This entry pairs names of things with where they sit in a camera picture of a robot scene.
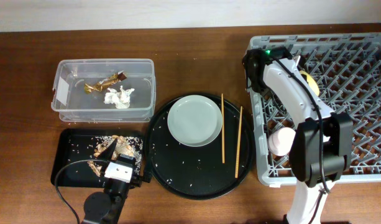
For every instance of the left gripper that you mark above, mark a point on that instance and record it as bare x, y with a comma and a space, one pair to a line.
146, 175

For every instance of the food scraps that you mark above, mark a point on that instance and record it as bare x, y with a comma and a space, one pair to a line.
130, 146

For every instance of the white tissue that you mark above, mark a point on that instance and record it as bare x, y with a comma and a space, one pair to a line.
120, 99

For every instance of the grey plate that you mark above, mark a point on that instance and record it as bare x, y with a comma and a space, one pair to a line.
195, 120

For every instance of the gold snack wrapper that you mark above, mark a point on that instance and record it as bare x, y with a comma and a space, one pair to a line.
105, 83

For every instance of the wooden chopstick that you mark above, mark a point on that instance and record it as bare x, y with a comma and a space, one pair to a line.
222, 130
238, 148

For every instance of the pink cup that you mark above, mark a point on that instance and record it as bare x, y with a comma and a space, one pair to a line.
280, 142

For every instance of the yellow bowl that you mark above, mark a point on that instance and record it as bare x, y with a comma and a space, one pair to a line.
311, 82

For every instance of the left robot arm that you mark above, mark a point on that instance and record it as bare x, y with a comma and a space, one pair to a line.
106, 206

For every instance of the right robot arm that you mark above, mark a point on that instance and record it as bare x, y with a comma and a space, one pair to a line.
320, 148

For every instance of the grey dishwasher rack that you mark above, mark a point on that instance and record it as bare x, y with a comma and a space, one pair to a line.
347, 69

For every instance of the black rectangular tray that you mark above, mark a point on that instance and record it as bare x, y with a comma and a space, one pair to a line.
77, 145

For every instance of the round black tray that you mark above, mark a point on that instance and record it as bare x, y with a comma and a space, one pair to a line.
198, 173

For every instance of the clear plastic bin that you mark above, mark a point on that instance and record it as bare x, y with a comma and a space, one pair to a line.
75, 105

